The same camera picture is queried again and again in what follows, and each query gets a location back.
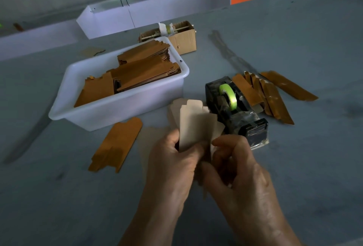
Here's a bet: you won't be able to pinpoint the black tape dispenser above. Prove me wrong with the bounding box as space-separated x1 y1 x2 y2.
205 76 269 148

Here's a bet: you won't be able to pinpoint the pile of beige blanks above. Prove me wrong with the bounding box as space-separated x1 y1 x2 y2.
169 98 226 161

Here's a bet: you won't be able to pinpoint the person's left hand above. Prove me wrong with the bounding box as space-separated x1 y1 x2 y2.
144 128 208 215

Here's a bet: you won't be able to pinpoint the person's right hand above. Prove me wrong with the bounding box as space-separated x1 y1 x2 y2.
195 135 284 238

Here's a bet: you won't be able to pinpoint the white plastic bin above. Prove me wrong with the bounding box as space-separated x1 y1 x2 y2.
49 36 190 131

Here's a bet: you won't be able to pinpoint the long white tray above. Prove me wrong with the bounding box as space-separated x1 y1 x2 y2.
0 19 86 62
76 0 232 40

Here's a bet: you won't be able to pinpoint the small cardboard box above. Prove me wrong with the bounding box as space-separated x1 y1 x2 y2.
139 21 197 55

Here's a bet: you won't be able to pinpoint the gold cartons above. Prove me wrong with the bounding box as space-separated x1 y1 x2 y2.
74 39 182 108

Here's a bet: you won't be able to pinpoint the person's left forearm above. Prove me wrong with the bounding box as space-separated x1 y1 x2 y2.
119 203 178 246

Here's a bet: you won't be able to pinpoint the single beige blank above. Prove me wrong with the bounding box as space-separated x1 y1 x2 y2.
139 126 171 161

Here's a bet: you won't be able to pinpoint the green tape roll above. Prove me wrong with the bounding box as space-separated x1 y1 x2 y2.
218 83 238 111

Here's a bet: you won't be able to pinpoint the person's right forearm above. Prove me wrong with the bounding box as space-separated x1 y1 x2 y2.
241 222 301 246

